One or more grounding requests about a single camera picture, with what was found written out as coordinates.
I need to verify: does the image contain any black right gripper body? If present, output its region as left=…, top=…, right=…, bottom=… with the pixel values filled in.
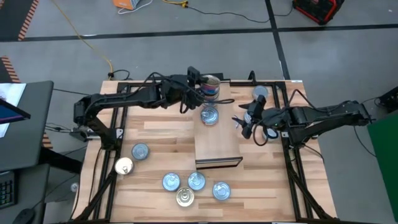
left=250, top=107, right=284, bottom=130

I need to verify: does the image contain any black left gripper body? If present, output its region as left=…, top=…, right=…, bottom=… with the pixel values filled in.
left=182, top=81, right=206, bottom=110

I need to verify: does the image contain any silver can green white label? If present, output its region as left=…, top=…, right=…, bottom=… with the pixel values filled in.
left=252, top=85, right=269, bottom=101

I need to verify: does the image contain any long black bar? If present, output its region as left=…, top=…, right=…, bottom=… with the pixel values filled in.
left=146, top=72, right=224, bottom=82

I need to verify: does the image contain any silver can olive green label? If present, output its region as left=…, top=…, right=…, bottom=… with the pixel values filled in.
left=211, top=181, right=232, bottom=202

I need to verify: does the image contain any orange box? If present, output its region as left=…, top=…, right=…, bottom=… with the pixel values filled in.
left=112, top=0, right=142, bottom=11

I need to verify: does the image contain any red toolbox on floor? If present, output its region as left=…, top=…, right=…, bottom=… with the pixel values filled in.
left=292, top=0, right=345, bottom=26

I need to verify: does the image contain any black box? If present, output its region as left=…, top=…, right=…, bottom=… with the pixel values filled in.
left=377, top=86, right=398, bottom=114

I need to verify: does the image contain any green panel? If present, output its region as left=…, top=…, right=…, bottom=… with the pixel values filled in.
left=366, top=109, right=398, bottom=224

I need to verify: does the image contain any grey desk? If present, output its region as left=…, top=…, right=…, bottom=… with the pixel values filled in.
left=0, top=80, right=55, bottom=172
left=0, top=163, right=51, bottom=224

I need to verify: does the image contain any white paper sheet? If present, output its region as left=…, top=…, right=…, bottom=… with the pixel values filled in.
left=0, top=82, right=27, bottom=138

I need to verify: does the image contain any dark monitor blue screen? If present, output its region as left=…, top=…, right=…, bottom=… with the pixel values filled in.
left=0, top=97, right=32, bottom=126

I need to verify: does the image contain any black mat orange striped edge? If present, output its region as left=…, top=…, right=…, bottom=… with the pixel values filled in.
left=0, top=55, right=22, bottom=84
left=0, top=0, right=40, bottom=42

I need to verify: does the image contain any black keyboard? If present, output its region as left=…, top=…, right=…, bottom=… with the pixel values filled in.
left=0, top=170, right=17, bottom=210

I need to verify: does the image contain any black computer mouse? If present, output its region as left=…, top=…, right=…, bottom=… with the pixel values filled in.
left=11, top=207, right=35, bottom=224

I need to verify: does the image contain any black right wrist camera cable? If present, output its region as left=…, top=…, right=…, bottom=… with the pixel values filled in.
left=251, top=88, right=312, bottom=147

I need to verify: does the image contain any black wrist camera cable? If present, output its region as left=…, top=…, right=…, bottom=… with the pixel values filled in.
left=251, top=88, right=312, bottom=147
left=136, top=70, right=236, bottom=114

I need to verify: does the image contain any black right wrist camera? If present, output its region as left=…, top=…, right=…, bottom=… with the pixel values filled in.
left=253, top=94, right=268, bottom=110

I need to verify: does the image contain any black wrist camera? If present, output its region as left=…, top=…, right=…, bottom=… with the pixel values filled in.
left=253, top=94, right=268, bottom=110
left=186, top=65, right=201, bottom=82

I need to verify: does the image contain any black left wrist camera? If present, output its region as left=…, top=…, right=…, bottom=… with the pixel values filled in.
left=186, top=65, right=201, bottom=82

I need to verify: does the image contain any black left wrist camera cable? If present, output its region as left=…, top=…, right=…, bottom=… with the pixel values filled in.
left=136, top=70, right=236, bottom=114

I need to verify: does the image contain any long thin black cable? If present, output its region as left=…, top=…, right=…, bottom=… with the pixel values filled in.
left=185, top=4, right=295, bottom=24

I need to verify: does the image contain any yellow cable with plug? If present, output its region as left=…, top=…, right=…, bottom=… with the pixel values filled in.
left=161, top=0, right=190, bottom=9

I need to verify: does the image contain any black looped cable plug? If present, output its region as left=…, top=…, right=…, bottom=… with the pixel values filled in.
left=106, top=68, right=132, bottom=82

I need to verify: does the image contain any white cable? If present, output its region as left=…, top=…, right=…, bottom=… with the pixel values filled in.
left=117, top=0, right=154, bottom=15

